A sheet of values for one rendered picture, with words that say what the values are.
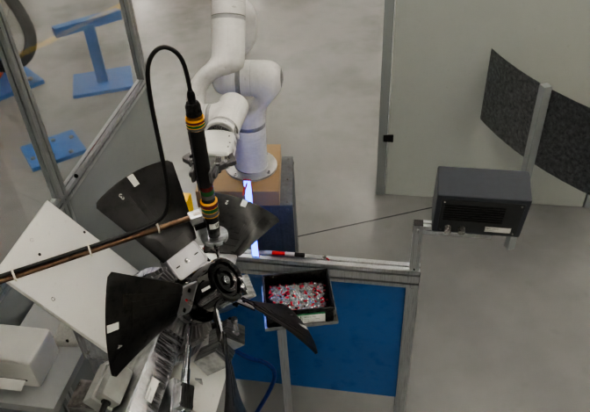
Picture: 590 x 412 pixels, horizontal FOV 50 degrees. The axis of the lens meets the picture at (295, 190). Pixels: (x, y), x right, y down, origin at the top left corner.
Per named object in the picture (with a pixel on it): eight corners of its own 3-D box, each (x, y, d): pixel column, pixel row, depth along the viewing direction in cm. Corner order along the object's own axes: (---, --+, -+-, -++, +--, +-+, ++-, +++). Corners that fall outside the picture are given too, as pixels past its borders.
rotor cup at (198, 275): (225, 303, 173) (258, 285, 166) (198, 335, 161) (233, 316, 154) (192, 261, 171) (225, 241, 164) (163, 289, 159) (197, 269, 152)
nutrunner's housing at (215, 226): (212, 251, 164) (184, 97, 135) (206, 242, 167) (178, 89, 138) (226, 247, 165) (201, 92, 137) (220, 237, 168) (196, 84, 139)
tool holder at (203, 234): (198, 253, 160) (193, 224, 154) (190, 236, 165) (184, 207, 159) (232, 242, 163) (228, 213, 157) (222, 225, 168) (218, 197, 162)
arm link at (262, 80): (233, 114, 228) (228, 53, 213) (284, 114, 227) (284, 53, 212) (229, 133, 218) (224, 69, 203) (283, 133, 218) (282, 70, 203)
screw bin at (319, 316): (265, 329, 199) (263, 314, 194) (262, 289, 212) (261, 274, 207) (334, 321, 200) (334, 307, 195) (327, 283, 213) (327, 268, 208)
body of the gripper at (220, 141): (241, 148, 166) (231, 174, 157) (203, 146, 167) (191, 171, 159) (238, 123, 161) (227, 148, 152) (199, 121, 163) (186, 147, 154)
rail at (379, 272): (161, 266, 227) (156, 249, 222) (164, 258, 230) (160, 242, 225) (418, 288, 213) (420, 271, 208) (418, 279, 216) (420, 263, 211)
